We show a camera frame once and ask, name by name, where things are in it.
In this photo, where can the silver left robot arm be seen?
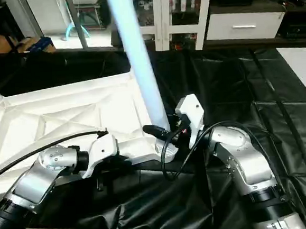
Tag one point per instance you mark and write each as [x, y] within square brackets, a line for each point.
[31, 182]

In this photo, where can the white sheet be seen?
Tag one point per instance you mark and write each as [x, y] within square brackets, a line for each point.
[304, 70]

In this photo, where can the white glass-door cabinet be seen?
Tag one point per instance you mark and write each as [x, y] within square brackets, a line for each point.
[171, 15]

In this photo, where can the grey metal pole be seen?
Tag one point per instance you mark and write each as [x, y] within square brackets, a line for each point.
[76, 19]

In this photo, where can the black work mat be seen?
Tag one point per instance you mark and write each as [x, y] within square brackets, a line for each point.
[238, 182]

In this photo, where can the white plastic table top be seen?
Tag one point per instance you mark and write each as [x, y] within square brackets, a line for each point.
[63, 116]

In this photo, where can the white low drawer unit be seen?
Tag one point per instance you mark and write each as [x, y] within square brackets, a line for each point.
[244, 26]

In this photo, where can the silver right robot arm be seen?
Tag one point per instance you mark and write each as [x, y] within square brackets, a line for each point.
[247, 165]

